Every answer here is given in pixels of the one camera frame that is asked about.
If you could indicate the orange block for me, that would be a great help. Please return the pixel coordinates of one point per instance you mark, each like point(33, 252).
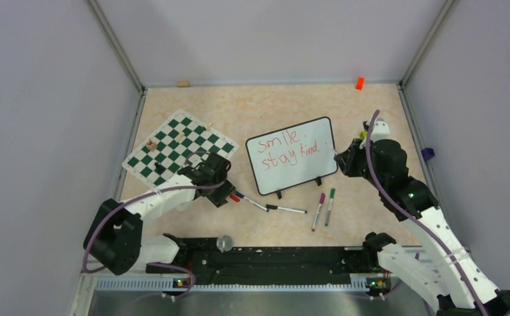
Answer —
point(360, 83)

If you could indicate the green white chess mat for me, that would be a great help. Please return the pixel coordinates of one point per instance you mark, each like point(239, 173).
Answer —
point(174, 155)

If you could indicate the magenta cap whiteboard marker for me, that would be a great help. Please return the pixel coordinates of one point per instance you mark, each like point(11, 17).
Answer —
point(318, 212)

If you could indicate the black cap whiteboard marker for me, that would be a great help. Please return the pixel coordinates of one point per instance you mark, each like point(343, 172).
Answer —
point(275, 207)

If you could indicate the black chess piece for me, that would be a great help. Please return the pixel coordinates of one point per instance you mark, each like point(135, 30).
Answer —
point(159, 168)

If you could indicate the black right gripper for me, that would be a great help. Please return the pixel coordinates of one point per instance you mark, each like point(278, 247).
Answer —
point(348, 158)

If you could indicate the green cap whiteboard marker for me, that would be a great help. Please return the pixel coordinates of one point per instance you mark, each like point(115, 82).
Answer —
point(330, 206)

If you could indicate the wooden block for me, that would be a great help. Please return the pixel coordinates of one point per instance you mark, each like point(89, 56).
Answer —
point(183, 84)

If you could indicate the white whiteboard black frame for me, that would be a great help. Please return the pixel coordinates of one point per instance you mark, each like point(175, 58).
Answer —
point(292, 156)

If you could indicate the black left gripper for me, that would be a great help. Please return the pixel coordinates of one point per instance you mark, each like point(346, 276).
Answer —
point(219, 199)

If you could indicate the purple block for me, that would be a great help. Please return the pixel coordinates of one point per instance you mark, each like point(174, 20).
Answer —
point(427, 153)

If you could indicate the brown chess piece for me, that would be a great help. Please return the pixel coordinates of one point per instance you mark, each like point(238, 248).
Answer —
point(151, 145)

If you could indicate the cream chess piece lying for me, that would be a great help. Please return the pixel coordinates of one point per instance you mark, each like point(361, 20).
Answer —
point(180, 137)

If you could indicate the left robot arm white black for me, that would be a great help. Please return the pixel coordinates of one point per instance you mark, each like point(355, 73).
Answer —
point(116, 241)

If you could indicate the blue cap whiteboard marker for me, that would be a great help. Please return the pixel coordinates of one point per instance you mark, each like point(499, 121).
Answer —
point(258, 205)

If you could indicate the grey round knob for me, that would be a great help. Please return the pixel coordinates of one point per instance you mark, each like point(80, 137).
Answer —
point(224, 243)

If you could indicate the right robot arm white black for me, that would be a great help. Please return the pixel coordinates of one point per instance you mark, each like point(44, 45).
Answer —
point(456, 286)

